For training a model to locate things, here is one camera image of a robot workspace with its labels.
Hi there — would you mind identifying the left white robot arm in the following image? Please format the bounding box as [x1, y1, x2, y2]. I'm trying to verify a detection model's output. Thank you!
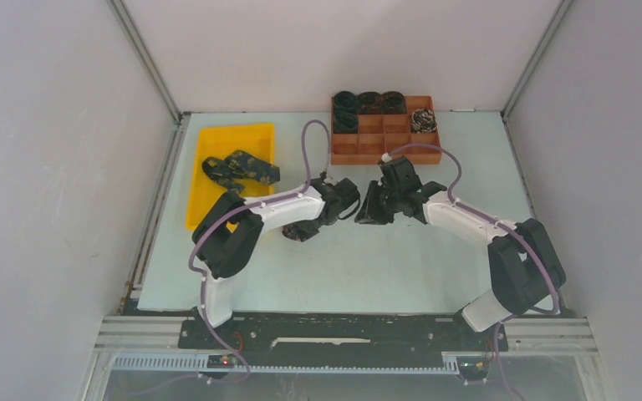
[189, 177, 360, 348]

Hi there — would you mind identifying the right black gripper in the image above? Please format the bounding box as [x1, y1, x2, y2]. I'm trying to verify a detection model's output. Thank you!
[354, 180, 402, 226]

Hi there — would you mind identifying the dark gold-patterned folded tie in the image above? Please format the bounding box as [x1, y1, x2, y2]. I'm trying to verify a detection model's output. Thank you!
[201, 150, 281, 195]

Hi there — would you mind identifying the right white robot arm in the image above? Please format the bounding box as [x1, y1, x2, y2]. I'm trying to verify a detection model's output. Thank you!
[355, 155, 566, 349]

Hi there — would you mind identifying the orange compartment tray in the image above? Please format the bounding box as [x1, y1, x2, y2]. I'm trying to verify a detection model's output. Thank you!
[330, 94, 442, 165]

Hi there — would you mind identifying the yellow plastic bin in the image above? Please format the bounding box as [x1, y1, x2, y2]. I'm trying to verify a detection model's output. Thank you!
[185, 124, 280, 231]

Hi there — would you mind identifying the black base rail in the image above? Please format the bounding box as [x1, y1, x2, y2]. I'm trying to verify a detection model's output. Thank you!
[178, 312, 508, 370]

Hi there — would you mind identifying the white-patterned tie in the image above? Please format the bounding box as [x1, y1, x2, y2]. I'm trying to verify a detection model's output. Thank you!
[410, 108, 437, 134]

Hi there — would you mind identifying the dark floral red-dotted tie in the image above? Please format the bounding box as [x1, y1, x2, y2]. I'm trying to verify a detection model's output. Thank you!
[282, 221, 319, 242]

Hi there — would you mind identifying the rolled dark red-patterned tie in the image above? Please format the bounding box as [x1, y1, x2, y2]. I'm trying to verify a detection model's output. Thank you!
[357, 91, 383, 114]

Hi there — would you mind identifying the rolled dark gold-patterned tie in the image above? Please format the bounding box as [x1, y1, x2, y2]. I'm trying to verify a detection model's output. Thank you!
[381, 91, 406, 114]

